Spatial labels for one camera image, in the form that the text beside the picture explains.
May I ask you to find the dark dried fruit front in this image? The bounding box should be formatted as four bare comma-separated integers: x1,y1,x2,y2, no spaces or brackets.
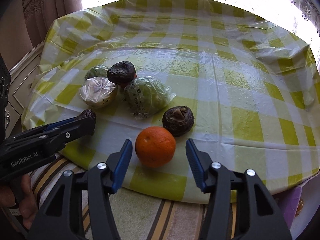
75,109,97,135

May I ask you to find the dark dried fruit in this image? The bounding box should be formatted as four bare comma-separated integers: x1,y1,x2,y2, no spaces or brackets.
75,109,97,135
162,106,195,137
107,61,136,85

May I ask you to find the yellow halved fruit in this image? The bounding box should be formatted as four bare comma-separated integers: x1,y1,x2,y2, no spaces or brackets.
79,77,118,108

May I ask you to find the green fruit small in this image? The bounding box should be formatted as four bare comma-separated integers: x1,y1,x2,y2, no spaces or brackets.
84,65,108,80

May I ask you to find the dark dried fruit top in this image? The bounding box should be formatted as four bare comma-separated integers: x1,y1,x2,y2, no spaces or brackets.
107,61,136,85

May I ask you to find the green fruit large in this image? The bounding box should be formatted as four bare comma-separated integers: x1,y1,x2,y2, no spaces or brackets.
124,76,176,119

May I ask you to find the purple cardboard box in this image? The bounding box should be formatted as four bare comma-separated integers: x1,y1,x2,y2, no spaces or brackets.
274,174,319,239

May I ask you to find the large plastic orange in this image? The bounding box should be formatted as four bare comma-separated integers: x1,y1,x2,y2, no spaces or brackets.
295,198,304,217

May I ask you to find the person's left hand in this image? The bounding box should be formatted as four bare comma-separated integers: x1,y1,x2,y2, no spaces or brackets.
1,174,38,230

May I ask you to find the striped fabric seat cover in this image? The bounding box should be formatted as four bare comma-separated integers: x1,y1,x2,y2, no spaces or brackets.
30,154,207,239

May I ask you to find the pink patterned curtain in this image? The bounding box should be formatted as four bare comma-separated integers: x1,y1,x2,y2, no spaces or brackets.
22,0,82,46

